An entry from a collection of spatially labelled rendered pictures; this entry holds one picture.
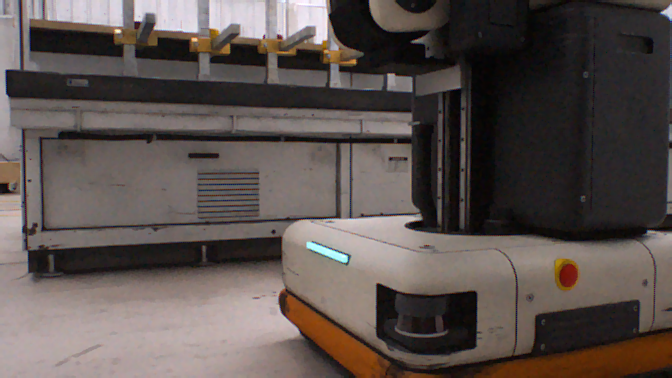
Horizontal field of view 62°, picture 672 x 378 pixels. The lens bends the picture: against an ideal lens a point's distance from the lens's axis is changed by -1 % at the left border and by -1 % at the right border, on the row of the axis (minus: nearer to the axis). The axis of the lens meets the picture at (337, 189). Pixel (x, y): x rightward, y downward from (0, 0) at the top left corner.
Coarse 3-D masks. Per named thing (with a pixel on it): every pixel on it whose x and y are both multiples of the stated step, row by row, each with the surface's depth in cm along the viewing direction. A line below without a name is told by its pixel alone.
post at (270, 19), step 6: (270, 0) 206; (276, 0) 207; (270, 6) 206; (276, 6) 207; (270, 12) 206; (276, 12) 207; (270, 18) 206; (276, 18) 207; (270, 24) 207; (276, 24) 207; (270, 30) 207; (276, 30) 208; (270, 36) 207; (276, 36) 208; (270, 54) 207; (276, 54) 208; (270, 60) 207; (276, 60) 208; (270, 66) 207; (276, 66) 208; (270, 72) 207; (276, 72) 208; (276, 78) 209
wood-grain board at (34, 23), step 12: (12, 24) 187; (36, 24) 190; (48, 24) 191; (60, 24) 193; (72, 24) 194; (84, 24) 196; (108, 36) 204; (168, 36) 208; (180, 36) 209; (192, 36) 211; (300, 48) 229; (312, 48) 231
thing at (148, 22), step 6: (144, 18) 164; (150, 18) 162; (144, 24) 165; (150, 24) 164; (138, 30) 182; (144, 30) 171; (150, 30) 171; (138, 36) 183; (144, 36) 180; (144, 42) 188; (138, 48) 199
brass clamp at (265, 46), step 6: (258, 42) 208; (264, 42) 205; (270, 42) 206; (276, 42) 207; (258, 48) 208; (264, 48) 206; (270, 48) 206; (276, 48) 207; (294, 48) 210; (282, 54) 211; (288, 54) 211; (294, 54) 211
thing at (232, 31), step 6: (234, 24) 172; (240, 24) 173; (228, 30) 175; (234, 30) 172; (240, 30) 173; (222, 36) 182; (228, 36) 177; (234, 36) 177; (216, 42) 191; (222, 42) 186; (228, 42) 186; (216, 48) 196
